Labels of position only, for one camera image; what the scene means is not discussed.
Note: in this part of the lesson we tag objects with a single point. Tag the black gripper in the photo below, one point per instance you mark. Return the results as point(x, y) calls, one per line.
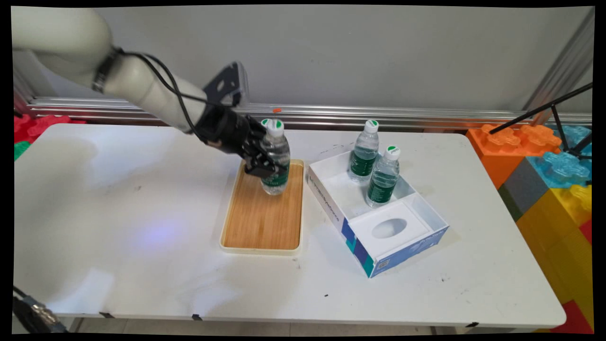
point(227, 130)

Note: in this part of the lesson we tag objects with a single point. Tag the green label water bottle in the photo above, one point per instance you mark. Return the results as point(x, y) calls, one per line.
point(382, 180)
point(265, 123)
point(364, 156)
point(278, 151)

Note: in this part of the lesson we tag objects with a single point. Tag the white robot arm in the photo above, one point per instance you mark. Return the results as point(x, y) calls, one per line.
point(71, 47)

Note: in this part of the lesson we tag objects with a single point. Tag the wooden tray with cream rim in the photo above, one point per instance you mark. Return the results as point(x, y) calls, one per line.
point(262, 218)

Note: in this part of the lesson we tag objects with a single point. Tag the white and blue cardboard box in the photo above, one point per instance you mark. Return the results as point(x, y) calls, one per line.
point(378, 227)

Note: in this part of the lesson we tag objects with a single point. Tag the red giant building block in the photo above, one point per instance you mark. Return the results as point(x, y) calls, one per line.
point(575, 319)
point(38, 125)

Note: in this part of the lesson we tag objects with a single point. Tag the green giant building block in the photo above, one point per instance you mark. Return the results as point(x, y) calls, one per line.
point(21, 149)

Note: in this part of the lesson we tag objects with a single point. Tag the orange giant building block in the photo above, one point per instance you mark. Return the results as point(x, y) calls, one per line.
point(502, 151)

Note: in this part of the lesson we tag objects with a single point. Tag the grey giant building block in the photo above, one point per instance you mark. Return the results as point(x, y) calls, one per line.
point(523, 189)

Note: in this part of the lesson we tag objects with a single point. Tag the black tripod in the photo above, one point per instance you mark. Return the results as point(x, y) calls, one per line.
point(558, 125)

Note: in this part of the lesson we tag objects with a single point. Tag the blue giant building block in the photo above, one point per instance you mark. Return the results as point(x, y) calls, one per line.
point(563, 168)

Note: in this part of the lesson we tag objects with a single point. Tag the yellow giant building block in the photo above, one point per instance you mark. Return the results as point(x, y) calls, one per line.
point(558, 246)

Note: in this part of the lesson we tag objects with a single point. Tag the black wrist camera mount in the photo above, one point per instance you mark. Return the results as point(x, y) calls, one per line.
point(227, 85)

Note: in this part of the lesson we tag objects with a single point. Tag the horizontal aluminium rail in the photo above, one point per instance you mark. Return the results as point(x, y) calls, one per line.
point(378, 117)

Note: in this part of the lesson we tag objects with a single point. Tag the slanted aluminium post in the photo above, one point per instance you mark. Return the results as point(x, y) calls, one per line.
point(563, 61)

